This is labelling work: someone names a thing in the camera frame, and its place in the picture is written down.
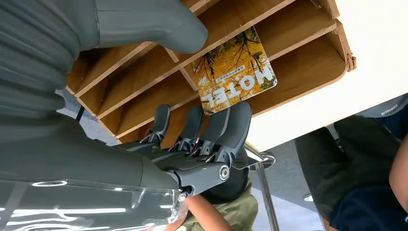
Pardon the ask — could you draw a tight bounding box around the wooden card rack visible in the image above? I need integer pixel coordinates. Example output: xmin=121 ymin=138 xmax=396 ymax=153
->
xmin=65 ymin=0 xmax=357 ymax=146

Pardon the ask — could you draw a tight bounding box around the person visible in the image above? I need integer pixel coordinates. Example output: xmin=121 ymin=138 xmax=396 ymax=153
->
xmin=355 ymin=94 xmax=408 ymax=214
xmin=183 ymin=151 xmax=259 ymax=231
xmin=294 ymin=115 xmax=408 ymax=231

